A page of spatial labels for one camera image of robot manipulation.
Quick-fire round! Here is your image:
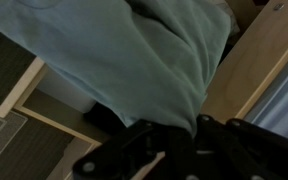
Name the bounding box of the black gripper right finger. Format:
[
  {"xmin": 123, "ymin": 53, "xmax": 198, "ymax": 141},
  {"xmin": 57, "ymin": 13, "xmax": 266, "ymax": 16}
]
[{"xmin": 197, "ymin": 115, "xmax": 288, "ymax": 180}]

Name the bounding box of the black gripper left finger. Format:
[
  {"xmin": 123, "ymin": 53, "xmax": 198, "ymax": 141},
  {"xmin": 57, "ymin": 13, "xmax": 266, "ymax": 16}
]
[{"xmin": 72, "ymin": 120, "xmax": 169, "ymax": 180}]

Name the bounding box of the grey green clothing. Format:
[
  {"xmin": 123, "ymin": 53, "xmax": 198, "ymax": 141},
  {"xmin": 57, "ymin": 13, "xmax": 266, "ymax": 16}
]
[{"xmin": 0, "ymin": 0, "xmax": 231, "ymax": 134}]

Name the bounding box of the dark navy clothing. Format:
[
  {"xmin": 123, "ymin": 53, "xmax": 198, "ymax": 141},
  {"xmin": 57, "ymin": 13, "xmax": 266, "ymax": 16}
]
[{"xmin": 83, "ymin": 103, "xmax": 126, "ymax": 136}]

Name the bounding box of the open light wood drawer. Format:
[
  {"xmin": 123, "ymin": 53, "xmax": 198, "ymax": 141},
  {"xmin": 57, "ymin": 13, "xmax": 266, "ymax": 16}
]
[{"xmin": 0, "ymin": 58, "xmax": 110, "ymax": 145}]

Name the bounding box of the blue striped mattress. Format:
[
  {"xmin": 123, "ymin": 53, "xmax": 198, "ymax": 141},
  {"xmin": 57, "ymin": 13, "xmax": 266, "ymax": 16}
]
[{"xmin": 245, "ymin": 64, "xmax": 288, "ymax": 138}]

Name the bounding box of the light wood bed frame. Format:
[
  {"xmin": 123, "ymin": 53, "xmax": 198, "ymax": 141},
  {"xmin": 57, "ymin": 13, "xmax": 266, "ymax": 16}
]
[{"xmin": 45, "ymin": 0, "xmax": 288, "ymax": 180}]

